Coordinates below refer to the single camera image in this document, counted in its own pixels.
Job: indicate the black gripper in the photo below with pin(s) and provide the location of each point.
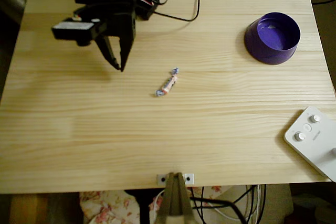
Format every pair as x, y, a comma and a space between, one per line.
121, 28

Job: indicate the candy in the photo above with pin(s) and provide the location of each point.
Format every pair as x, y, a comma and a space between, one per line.
168, 84

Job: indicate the purple bowl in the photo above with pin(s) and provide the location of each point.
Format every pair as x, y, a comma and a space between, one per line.
273, 37

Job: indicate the floral cloth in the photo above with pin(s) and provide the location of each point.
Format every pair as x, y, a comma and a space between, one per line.
110, 208

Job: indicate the clamp at table edge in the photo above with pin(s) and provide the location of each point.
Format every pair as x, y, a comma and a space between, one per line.
174, 203

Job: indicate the wooden table leg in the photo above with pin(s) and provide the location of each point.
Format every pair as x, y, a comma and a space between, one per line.
29, 209

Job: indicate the white device with knobs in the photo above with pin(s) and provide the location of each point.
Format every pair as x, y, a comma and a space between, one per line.
312, 142

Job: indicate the black camera with white label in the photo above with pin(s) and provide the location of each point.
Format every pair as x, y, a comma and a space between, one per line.
73, 30

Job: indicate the white metal bracket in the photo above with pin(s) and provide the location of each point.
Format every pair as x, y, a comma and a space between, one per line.
189, 179

